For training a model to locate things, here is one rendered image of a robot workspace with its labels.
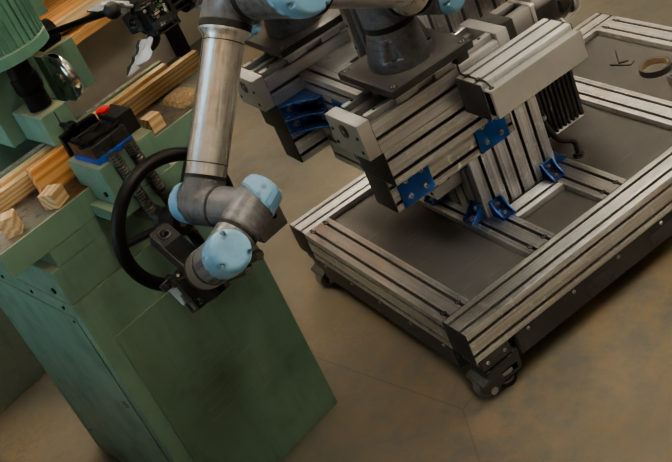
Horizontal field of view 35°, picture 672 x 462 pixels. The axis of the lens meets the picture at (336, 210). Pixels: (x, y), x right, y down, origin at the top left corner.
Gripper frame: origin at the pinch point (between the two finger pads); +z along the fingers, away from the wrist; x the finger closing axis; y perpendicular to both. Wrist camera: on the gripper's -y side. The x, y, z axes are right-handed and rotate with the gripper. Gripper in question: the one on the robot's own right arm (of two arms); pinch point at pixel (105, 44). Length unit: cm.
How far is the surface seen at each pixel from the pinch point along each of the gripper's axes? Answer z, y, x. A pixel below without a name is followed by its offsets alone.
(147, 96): -10.0, -18.3, 17.6
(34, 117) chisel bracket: 15.5, -15.5, 6.7
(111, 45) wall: -119, -270, 45
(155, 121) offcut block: -2.4, -4.3, 19.7
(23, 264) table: 37.7, -4.1, 27.0
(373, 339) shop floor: -32, -25, 110
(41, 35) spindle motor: 7.2, -8.0, -7.3
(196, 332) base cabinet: 14, -10, 66
